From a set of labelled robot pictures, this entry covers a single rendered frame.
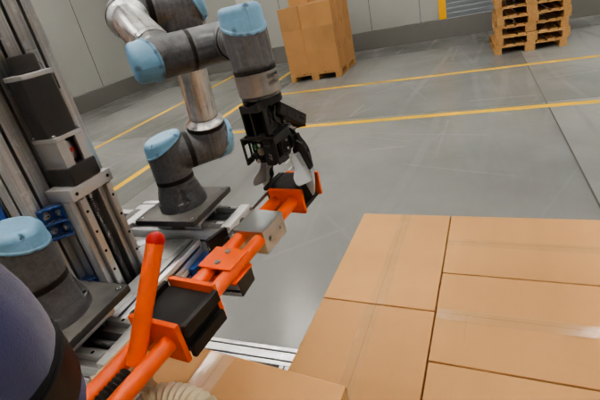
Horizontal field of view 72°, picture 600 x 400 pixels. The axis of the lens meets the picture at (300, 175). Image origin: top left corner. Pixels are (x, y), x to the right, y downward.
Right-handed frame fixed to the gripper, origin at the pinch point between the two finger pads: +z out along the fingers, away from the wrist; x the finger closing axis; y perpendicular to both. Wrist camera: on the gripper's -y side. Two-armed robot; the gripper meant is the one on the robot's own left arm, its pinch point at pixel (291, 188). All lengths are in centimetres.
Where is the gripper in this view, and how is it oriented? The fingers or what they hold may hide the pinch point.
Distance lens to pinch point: 83.5
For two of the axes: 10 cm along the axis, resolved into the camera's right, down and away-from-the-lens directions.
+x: 8.8, -0.1, -4.7
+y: -4.2, 4.5, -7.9
